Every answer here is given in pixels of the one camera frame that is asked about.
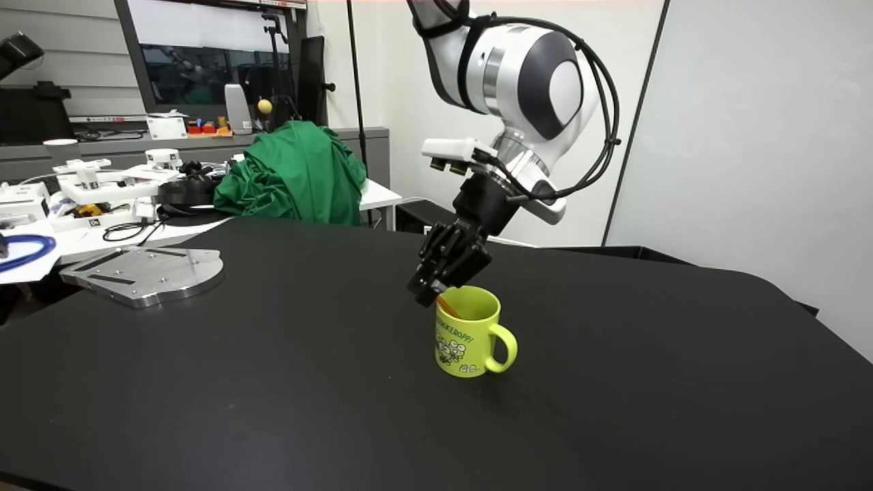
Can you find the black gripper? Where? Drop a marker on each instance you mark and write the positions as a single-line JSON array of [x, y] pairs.
[[488, 209]]

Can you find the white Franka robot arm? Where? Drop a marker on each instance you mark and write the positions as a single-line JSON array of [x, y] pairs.
[[528, 72]]

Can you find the yellow-green mug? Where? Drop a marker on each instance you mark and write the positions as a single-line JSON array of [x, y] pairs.
[[464, 351]]

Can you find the green cloth pile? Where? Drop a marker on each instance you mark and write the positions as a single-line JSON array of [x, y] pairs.
[[301, 173]]

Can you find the thin black pole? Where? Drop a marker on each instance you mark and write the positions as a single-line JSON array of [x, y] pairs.
[[355, 83]]

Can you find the black upright speaker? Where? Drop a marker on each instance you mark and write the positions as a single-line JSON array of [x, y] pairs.
[[311, 83]]

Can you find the small yellow ball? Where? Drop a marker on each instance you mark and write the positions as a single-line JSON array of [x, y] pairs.
[[266, 106]]

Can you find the white upright speaker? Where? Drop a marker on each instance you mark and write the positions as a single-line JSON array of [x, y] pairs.
[[237, 109]]

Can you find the silver metal mounting plate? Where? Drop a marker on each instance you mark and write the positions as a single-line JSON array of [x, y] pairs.
[[151, 271]]

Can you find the large black monitor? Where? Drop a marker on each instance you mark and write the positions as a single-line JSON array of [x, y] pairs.
[[213, 55]]

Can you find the small white box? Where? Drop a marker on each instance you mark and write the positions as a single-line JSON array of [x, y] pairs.
[[164, 124]]

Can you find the white plastic parts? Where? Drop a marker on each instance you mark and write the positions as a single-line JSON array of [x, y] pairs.
[[110, 179]]

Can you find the white side table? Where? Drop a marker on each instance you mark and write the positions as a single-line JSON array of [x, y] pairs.
[[83, 233]]

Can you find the black bag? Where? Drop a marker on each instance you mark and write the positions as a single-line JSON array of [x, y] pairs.
[[30, 109]]

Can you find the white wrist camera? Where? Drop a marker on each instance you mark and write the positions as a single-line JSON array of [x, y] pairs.
[[451, 153]]

